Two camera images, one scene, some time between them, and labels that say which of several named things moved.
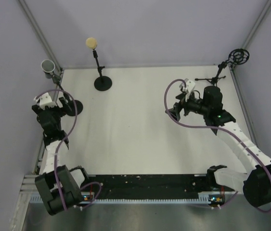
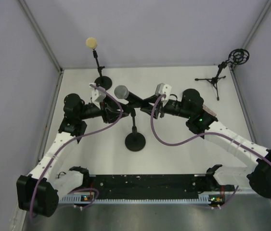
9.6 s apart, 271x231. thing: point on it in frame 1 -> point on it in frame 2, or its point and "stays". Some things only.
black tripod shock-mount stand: [238, 57] stays
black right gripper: [175, 111] -> [159, 109]
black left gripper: [62, 110] -> [108, 115]
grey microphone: [47, 66] -> [122, 92]
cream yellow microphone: [91, 43] stays
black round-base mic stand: [103, 83] stays
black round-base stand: [77, 108] -> [135, 141]
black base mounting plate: [149, 186] stays
